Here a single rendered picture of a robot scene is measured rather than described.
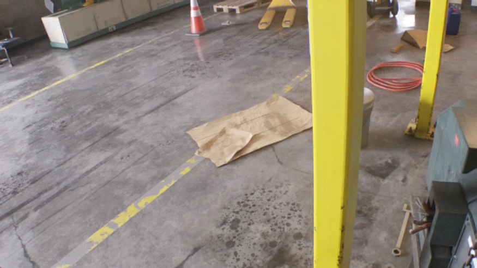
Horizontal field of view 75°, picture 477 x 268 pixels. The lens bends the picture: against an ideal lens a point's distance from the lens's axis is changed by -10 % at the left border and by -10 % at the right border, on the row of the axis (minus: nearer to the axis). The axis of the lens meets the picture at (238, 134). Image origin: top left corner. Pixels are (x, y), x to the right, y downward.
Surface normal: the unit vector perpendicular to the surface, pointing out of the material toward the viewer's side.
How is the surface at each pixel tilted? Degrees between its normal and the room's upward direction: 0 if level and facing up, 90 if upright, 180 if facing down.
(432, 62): 90
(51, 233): 0
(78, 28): 90
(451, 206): 0
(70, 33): 90
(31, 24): 90
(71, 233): 0
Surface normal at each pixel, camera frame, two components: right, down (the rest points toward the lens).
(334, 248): -0.60, 0.48
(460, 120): -0.13, -0.84
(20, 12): 0.79, 0.22
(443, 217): -0.30, 0.53
